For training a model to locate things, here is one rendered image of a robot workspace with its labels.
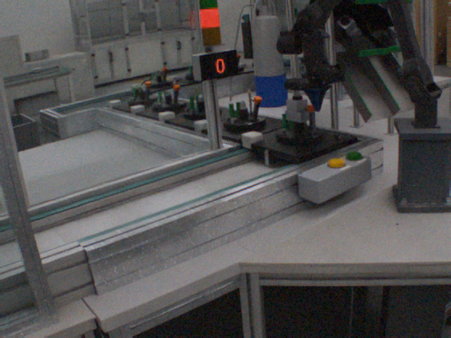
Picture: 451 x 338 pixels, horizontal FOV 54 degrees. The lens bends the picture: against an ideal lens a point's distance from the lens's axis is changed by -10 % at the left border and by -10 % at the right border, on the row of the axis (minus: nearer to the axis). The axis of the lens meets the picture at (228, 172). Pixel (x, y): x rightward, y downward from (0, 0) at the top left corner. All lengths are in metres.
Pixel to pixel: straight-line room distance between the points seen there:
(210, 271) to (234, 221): 0.15
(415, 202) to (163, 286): 0.62
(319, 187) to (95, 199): 0.53
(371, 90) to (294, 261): 0.77
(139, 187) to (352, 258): 0.56
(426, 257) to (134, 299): 0.58
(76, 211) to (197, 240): 0.32
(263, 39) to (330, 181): 1.25
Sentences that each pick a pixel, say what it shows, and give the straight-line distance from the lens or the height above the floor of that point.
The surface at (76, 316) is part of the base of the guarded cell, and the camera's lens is 0.91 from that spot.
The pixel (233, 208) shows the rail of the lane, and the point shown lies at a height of 0.93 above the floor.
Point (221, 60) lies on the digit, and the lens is 1.30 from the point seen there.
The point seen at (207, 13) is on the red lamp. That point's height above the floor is 1.35.
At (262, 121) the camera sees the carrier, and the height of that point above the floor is 0.99.
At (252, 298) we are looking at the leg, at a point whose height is 0.75.
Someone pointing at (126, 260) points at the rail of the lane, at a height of 0.91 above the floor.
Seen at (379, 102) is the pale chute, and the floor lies 1.03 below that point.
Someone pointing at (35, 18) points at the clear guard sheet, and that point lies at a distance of 1.15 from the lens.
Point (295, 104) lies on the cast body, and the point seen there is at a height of 1.08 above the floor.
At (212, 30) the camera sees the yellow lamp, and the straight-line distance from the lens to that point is 1.29.
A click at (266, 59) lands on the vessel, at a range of 2.29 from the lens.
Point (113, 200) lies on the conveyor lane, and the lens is 1.20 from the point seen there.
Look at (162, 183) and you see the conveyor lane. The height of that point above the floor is 0.93.
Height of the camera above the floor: 1.36
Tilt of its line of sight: 20 degrees down
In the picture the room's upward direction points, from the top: 5 degrees counter-clockwise
